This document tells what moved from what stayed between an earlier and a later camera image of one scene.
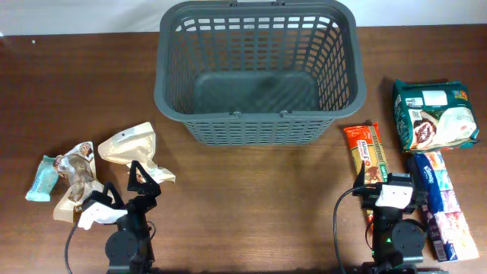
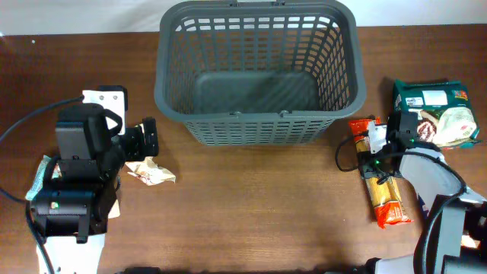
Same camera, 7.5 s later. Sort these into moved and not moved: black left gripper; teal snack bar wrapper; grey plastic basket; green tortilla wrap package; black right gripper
Moved: black left gripper; black right gripper
Not moved: grey plastic basket; teal snack bar wrapper; green tortilla wrap package
